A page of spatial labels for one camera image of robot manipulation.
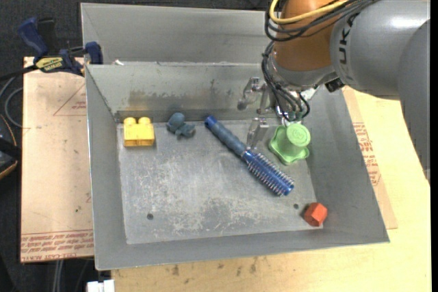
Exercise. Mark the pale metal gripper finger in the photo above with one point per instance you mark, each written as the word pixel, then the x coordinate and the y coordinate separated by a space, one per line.
pixel 252 89
pixel 258 132

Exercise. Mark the blue-grey toy figure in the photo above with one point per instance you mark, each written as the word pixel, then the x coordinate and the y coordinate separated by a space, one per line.
pixel 179 126

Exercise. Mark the brown cardboard board, red print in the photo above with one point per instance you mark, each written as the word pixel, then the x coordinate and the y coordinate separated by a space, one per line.
pixel 51 154

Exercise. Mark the black cylinder on white bracket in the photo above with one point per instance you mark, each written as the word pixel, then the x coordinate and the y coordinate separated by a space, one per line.
pixel 333 85

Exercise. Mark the yellow toy brick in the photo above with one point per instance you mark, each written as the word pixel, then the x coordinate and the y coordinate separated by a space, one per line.
pixel 138 135

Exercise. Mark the green plastic cup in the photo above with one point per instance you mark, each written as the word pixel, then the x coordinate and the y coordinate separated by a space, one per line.
pixel 289 147

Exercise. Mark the blue round hairbrush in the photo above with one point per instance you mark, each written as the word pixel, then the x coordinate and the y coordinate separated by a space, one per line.
pixel 253 160

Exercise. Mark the grey metal bin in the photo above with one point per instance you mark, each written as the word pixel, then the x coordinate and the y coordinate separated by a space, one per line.
pixel 205 188

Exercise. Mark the red-orange hexagonal block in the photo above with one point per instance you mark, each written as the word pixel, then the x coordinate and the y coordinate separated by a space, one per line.
pixel 315 214

